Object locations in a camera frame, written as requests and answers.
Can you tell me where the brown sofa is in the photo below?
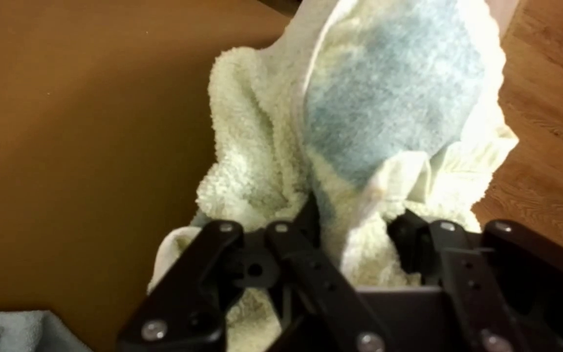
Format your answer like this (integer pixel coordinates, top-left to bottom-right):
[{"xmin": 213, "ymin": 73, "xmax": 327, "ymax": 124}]
[{"xmin": 0, "ymin": 0, "xmax": 299, "ymax": 352}]

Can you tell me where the white towel with blue patch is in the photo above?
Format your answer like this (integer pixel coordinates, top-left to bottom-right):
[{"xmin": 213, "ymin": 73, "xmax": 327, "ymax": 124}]
[{"xmin": 147, "ymin": 0, "xmax": 522, "ymax": 352}]

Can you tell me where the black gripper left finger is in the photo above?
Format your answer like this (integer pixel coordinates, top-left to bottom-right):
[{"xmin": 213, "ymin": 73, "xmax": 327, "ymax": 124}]
[{"xmin": 116, "ymin": 190, "xmax": 389, "ymax": 352}]

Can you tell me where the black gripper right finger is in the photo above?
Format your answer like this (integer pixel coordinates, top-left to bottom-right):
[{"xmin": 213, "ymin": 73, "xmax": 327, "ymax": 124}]
[{"xmin": 385, "ymin": 208, "xmax": 563, "ymax": 352}]

